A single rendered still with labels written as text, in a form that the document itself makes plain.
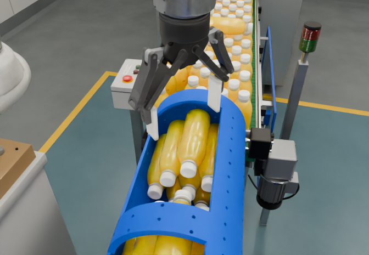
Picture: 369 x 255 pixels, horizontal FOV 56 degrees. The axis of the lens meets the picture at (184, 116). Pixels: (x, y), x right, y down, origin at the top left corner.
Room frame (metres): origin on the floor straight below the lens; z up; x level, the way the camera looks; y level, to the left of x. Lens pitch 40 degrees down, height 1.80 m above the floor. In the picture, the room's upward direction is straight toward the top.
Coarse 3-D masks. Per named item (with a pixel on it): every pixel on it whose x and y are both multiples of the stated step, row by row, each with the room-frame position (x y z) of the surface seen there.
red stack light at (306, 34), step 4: (304, 28) 1.18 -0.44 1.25; (304, 32) 1.17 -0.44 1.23; (308, 32) 1.16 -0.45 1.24; (312, 32) 1.15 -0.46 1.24; (316, 32) 1.16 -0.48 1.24; (304, 36) 1.17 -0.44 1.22; (308, 36) 1.16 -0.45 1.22; (312, 36) 1.15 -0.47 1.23; (316, 36) 1.16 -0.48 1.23; (312, 40) 1.15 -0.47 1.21
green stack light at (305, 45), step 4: (300, 40) 1.19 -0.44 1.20; (304, 40) 1.17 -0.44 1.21; (308, 40) 1.16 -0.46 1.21; (316, 40) 1.16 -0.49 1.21; (300, 44) 1.18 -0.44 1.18; (304, 44) 1.16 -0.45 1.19; (308, 44) 1.16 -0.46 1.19; (312, 44) 1.15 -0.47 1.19; (316, 44) 1.17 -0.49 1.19; (300, 48) 1.17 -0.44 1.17; (304, 48) 1.16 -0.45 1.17; (308, 48) 1.15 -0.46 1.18; (312, 48) 1.16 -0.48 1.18; (308, 52) 1.15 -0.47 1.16
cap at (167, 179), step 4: (168, 172) 0.59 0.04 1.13; (164, 176) 0.57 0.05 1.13; (168, 176) 0.57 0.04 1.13; (172, 176) 0.58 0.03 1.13; (160, 180) 0.57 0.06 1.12; (164, 180) 0.57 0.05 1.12; (168, 180) 0.57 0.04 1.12; (172, 180) 0.57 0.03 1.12; (164, 184) 0.57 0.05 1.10; (168, 184) 0.57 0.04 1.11; (172, 184) 0.57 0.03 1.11
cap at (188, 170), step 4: (184, 164) 0.57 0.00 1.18; (188, 164) 0.57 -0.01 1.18; (192, 164) 0.57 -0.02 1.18; (184, 168) 0.56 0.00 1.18; (188, 168) 0.56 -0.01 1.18; (192, 168) 0.56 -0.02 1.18; (196, 168) 0.57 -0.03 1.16; (180, 172) 0.56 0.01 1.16; (184, 172) 0.56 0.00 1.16; (188, 172) 0.56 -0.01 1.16; (192, 172) 0.56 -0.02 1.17; (184, 176) 0.56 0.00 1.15; (188, 176) 0.56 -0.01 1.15; (192, 176) 0.56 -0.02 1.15
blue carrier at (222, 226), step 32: (192, 96) 0.78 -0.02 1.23; (224, 96) 0.80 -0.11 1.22; (160, 128) 0.83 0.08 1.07; (224, 128) 0.67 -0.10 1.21; (224, 160) 0.56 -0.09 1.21; (128, 192) 0.53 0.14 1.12; (224, 192) 0.47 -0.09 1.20; (128, 224) 0.39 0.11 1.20; (160, 224) 0.37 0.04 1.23; (192, 224) 0.37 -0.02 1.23; (224, 224) 0.39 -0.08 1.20
